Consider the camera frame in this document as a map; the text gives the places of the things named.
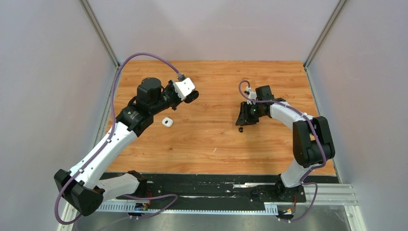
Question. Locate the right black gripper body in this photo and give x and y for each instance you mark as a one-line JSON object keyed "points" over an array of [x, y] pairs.
{"points": [[254, 113]]}

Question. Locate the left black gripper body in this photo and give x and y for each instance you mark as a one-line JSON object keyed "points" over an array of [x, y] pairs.
{"points": [[171, 98]]}

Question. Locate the white earbud charging case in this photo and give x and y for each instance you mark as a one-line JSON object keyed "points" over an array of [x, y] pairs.
{"points": [[168, 122]]}

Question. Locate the black earbud charging case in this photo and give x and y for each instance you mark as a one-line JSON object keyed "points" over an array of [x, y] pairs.
{"points": [[192, 96]]}

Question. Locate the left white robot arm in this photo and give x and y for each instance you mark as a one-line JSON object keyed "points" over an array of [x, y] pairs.
{"points": [[82, 186]]}

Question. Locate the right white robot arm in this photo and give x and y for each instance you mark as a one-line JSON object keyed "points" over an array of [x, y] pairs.
{"points": [[313, 145]]}

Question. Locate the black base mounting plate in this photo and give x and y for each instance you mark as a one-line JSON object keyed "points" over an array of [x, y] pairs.
{"points": [[217, 192]]}

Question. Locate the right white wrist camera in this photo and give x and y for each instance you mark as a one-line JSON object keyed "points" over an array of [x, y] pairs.
{"points": [[251, 95]]}

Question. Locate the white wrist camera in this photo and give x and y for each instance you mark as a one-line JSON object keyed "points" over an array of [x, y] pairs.
{"points": [[184, 88], [251, 95]]}

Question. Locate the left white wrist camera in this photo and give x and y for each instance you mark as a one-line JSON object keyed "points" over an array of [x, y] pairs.
{"points": [[184, 88]]}

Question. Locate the aluminium frame rail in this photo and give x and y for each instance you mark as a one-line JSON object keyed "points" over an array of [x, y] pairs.
{"points": [[325, 194]]}

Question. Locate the left aluminium corner post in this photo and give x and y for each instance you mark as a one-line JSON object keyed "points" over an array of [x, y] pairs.
{"points": [[89, 12]]}

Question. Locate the aluminium corner post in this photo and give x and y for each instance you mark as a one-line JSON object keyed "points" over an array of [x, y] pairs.
{"points": [[339, 7], [89, 12]]}

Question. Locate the right aluminium corner post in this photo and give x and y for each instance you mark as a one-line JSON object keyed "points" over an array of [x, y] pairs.
{"points": [[339, 7]]}

